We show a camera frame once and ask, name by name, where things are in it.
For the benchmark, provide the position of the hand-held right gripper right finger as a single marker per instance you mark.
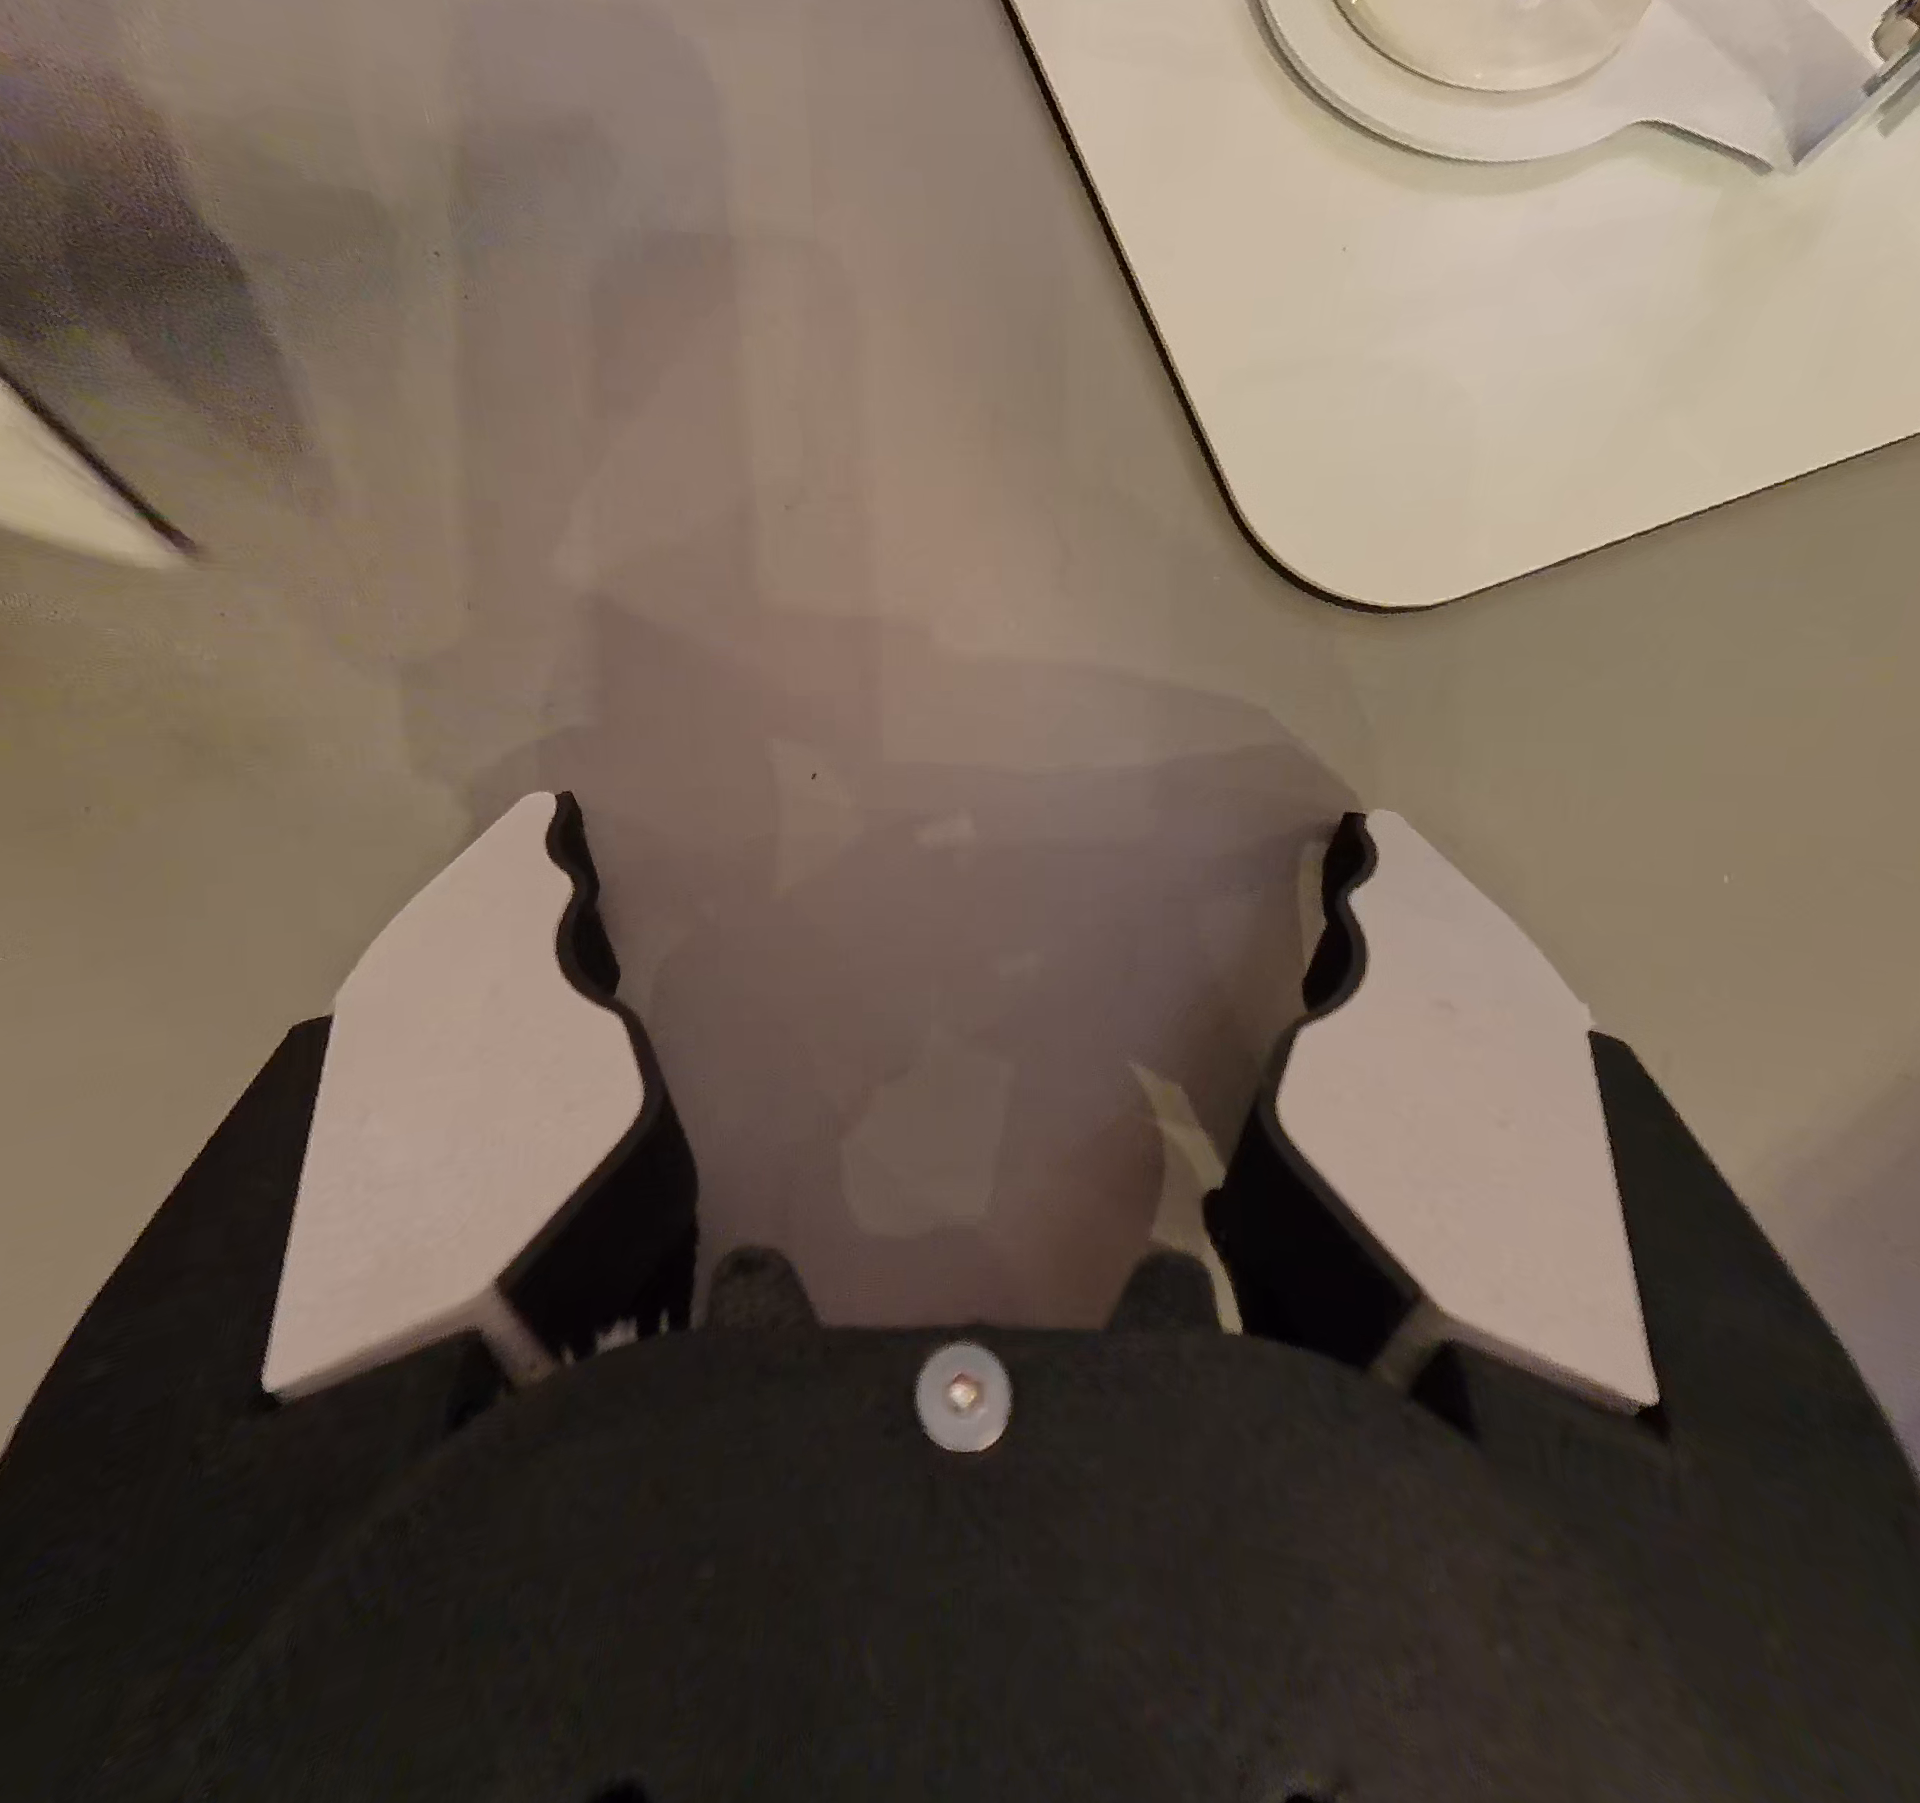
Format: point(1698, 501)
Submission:
point(1469, 1142)

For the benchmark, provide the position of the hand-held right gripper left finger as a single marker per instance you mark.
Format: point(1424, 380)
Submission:
point(449, 1129)

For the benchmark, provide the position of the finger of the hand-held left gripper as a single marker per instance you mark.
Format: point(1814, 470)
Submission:
point(44, 483)

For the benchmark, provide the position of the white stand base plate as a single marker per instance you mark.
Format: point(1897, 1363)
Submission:
point(1426, 333)

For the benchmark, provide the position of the metal stand bracket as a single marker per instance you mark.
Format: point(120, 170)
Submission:
point(1889, 49)

